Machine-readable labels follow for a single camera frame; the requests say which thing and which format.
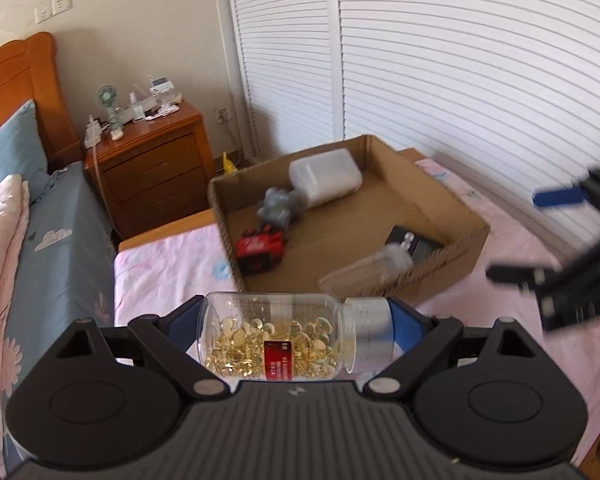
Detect grey rhino toy figure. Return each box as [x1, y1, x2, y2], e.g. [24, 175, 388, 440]
[257, 188, 306, 231]

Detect white louvred closet doors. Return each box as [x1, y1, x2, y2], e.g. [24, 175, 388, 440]
[224, 0, 600, 261]

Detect blue pillow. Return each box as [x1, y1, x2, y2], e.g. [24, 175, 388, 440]
[0, 100, 50, 202]

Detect pink floral table cloth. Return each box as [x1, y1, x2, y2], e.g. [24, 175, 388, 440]
[111, 158, 600, 466]

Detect clear capsule bottle silver cap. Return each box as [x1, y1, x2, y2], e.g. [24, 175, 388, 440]
[197, 292, 394, 384]

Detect clear spray bottle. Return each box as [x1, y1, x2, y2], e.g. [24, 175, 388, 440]
[129, 92, 145, 122]

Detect black rectangular device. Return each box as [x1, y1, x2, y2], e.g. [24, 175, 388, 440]
[386, 226, 444, 263]

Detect small green desk fan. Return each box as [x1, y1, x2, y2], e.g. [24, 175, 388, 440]
[96, 84, 121, 134]

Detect blue bed sheet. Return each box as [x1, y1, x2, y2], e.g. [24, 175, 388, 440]
[2, 161, 119, 470]

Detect clear plastic tube container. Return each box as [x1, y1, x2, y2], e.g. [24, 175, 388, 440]
[317, 243, 413, 299]

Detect white medical swab box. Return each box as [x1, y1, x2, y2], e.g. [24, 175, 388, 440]
[288, 148, 363, 208]

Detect wooden nightstand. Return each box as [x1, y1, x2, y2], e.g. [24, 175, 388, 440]
[84, 102, 215, 240]

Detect white gadget on stand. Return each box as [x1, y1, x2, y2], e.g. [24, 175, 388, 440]
[148, 76, 183, 116]

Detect orange wooden headboard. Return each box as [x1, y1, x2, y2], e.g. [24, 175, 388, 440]
[0, 32, 83, 170]

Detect red toy truck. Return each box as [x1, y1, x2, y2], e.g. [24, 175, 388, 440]
[235, 224, 285, 274]

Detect white power strip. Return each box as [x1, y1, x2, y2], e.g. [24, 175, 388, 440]
[84, 115, 102, 150]

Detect wall power socket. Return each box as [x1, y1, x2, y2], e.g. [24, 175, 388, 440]
[214, 105, 232, 124]

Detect brown cardboard box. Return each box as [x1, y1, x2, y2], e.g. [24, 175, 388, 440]
[208, 134, 490, 306]

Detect white wall switch plates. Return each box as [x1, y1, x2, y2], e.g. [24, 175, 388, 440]
[34, 0, 72, 24]

